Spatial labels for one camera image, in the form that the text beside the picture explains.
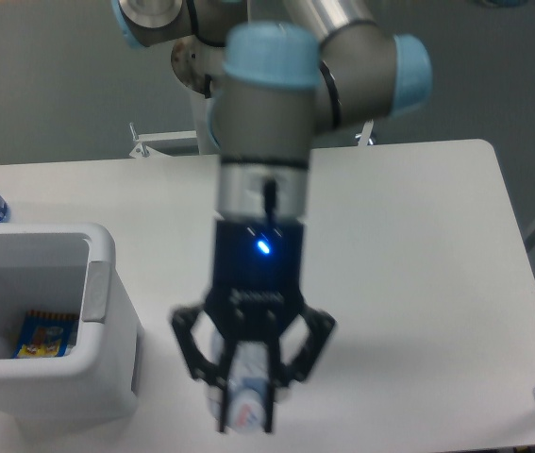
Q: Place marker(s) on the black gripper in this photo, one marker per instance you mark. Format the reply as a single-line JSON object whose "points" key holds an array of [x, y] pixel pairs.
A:
{"points": [[254, 297]]}

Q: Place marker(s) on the crushed clear plastic bottle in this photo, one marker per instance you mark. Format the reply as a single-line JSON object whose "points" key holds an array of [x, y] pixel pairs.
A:
{"points": [[247, 385]]}

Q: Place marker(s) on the blue snack wrapper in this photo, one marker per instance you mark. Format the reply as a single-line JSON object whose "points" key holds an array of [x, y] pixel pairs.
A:
{"points": [[46, 334]]}

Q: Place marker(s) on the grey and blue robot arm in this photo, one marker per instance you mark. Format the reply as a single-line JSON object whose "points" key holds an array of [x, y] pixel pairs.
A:
{"points": [[271, 87]]}

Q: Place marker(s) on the white trash can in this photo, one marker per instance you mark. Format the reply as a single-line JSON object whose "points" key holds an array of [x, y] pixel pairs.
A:
{"points": [[67, 269]]}

